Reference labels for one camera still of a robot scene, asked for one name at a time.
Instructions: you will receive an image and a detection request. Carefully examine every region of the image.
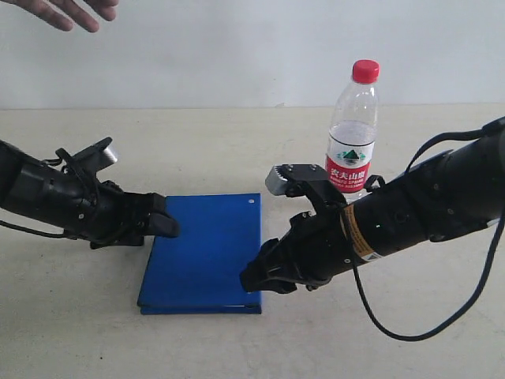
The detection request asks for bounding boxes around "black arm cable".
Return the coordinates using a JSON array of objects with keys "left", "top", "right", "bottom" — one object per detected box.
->
[
  {"left": 0, "top": 148, "right": 119, "bottom": 240},
  {"left": 350, "top": 129, "right": 505, "bottom": 342}
]

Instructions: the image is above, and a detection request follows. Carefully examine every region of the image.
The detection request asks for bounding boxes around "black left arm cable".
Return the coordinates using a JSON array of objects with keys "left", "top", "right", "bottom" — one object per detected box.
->
[{"left": 0, "top": 148, "right": 119, "bottom": 240}]

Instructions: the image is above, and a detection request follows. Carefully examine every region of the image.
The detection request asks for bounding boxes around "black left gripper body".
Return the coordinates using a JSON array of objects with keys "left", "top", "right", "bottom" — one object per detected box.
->
[{"left": 78, "top": 181, "right": 166, "bottom": 249}]

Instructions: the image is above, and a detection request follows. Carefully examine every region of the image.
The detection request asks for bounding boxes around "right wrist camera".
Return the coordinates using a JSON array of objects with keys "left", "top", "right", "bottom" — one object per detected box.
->
[{"left": 264, "top": 163, "right": 347, "bottom": 212}]

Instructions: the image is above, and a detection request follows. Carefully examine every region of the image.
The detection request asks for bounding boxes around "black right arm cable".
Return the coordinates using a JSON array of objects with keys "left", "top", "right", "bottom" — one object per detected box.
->
[{"left": 350, "top": 129, "right": 505, "bottom": 342}]

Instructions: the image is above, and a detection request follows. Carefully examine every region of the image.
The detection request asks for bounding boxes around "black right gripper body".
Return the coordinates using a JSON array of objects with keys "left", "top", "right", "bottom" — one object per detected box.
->
[{"left": 271, "top": 202, "right": 355, "bottom": 295}]

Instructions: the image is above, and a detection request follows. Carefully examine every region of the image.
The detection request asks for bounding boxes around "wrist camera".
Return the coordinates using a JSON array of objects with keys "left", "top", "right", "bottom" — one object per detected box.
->
[
  {"left": 55, "top": 137, "right": 118, "bottom": 175},
  {"left": 264, "top": 163, "right": 347, "bottom": 212}
]

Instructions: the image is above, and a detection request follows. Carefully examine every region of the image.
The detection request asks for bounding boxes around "person's open hand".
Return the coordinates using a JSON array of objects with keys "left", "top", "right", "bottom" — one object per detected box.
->
[{"left": 1, "top": 0, "right": 120, "bottom": 33}]

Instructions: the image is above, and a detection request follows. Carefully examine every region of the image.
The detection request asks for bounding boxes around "clear water bottle red cap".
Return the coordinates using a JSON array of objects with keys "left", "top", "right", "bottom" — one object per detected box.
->
[{"left": 325, "top": 59, "right": 380, "bottom": 203}]

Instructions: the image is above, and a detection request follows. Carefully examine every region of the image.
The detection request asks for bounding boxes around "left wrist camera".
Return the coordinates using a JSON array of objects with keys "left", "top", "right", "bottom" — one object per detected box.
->
[{"left": 55, "top": 137, "right": 118, "bottom": 175}]

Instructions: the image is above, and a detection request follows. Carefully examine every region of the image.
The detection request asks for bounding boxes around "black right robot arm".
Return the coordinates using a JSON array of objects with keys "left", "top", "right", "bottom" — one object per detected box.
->
[{"left": 240, "top": 118, "right": 504, "bottom": 294}]

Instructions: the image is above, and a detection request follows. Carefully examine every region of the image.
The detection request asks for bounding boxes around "blue notebook folder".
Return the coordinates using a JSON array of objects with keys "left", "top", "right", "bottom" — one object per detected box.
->
[{"left": 137, "top": 193, "right": 262, "bottom": 315}]

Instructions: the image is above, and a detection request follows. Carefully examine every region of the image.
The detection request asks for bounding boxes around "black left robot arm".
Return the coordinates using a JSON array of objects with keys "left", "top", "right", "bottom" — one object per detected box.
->
[{"left": 1, "top": 137, "right": 180, "bottom": 250}]

